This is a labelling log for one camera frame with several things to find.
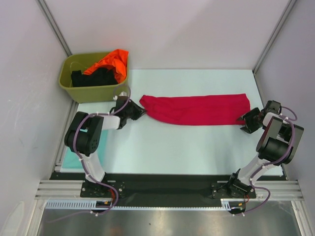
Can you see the slotted cable duct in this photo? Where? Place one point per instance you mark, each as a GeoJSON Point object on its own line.
{"type": "Point", "coordinates": [79, 204]}

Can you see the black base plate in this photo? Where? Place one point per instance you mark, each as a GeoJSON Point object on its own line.
{"type": "Point", "coordinates": [173, 191]}

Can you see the orange t shirt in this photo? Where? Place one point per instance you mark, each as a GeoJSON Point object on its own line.
{"type": "Point", "coordinates": [116, 60]}

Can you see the aluminium frame rail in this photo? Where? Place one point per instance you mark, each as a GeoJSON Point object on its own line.
{"type": "Point", "coordinates": [59, 189]}

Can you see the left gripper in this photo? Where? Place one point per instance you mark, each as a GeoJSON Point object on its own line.
{"type": "Point", "coordinates": [139, 112]}

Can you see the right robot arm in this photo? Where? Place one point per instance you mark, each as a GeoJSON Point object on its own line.
{"type": "Point", "coordinates": [277, 145]}

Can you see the black t shirt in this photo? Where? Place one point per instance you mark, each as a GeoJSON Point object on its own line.
{"type": "Point", "coordinates": [100, 77]}

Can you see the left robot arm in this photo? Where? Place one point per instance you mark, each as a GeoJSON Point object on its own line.
{"type": "Point", "coordinates": [84, 134]}

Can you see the olive green plastic bin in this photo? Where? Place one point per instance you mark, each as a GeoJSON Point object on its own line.
{"type": "Point", "coordinates": [87, 94]}

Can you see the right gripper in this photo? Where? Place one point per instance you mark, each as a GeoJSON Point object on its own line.
{"type": "Point", "coordinates": [251, 119]}

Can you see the magenta red t shirt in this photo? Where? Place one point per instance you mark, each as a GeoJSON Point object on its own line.
{"type": "Point", "coordinates": [197, 110]}

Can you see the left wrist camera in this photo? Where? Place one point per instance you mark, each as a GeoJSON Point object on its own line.
{"type": "Point", "coordinates": [123, 93]}

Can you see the folded teal t shirt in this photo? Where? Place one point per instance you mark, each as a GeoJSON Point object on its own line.
{"type": "Point", "coordinates": [71, 161]}

